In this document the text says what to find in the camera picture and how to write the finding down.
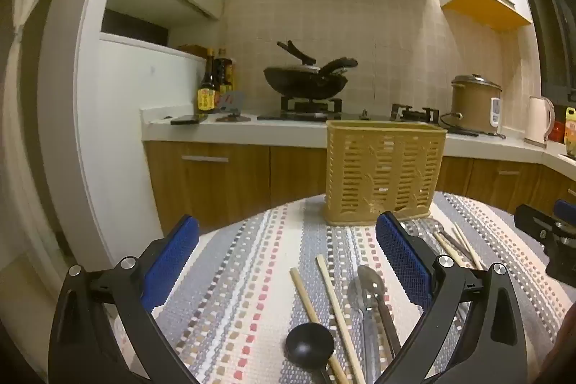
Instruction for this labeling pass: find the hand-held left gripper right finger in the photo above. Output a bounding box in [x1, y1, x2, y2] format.
[375, 211, 534, 384]

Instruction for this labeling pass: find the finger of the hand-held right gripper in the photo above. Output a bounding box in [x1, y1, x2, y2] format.
[554, 199, 576, 228]
[514, 204, 563, 250]

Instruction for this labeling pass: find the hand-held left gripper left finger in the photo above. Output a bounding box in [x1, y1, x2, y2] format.
[47, 214, 201, 384]

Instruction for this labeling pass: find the wooden chopstick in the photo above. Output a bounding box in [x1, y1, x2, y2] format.
[316, 254, 366, 384]
[451, 223, 486, 271]
[433, 232, 462, 265]
[289, 268, 349, 384]

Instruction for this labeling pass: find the yellow slotted utensil basket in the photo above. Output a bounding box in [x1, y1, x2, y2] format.
[321, 119, 447, 227]

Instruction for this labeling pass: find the black plastic spoon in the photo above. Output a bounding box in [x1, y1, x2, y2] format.
[285, 323, 336, 384]

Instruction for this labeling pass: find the striped woven tablecloth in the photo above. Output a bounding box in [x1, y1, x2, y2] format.
[110, 190, 576, 384]

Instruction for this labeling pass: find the yellow cooking oil jug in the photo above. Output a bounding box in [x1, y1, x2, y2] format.
[564, 107, 576, 158]

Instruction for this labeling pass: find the white electric kettle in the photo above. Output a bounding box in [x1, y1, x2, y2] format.
[523, 96, 555, 149]

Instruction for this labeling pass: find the brown rice cooker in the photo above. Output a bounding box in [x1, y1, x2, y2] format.
[451, 73, 503, 135]

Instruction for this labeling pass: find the black smartphone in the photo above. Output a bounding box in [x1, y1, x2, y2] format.
[170, 114, 208, 126]

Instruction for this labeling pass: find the grey phone stand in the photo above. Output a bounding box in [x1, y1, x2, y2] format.
[215, 92, 251, 123]

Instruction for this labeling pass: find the dark soy sauce bottle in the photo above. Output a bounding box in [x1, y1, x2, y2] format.
[197, 48, 217, 115]

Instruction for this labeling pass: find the black gas stove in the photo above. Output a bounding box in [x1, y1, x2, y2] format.
[256, 95, 442, 125]

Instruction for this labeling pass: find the dark window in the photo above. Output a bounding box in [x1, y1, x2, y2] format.
[515, 0, 576, 97]

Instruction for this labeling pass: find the dark sauce bottle red label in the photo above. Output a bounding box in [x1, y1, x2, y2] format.
[213, 48, 234, 98]

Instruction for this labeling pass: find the black wok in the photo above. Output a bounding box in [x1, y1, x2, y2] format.
[263, 58, 359, 101]

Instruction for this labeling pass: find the black power cable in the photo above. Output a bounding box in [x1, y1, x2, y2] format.
[438, 112, 480, 137]

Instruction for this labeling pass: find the glass lid with black handle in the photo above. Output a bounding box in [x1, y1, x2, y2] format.
[265, 40, 321, 74]

